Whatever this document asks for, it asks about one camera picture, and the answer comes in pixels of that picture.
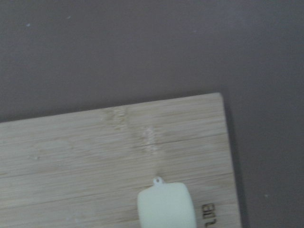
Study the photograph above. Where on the white steamed bun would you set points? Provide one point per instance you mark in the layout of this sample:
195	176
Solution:
166	205

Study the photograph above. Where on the bamboo cutting board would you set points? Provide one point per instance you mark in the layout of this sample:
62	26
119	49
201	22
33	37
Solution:
85	169

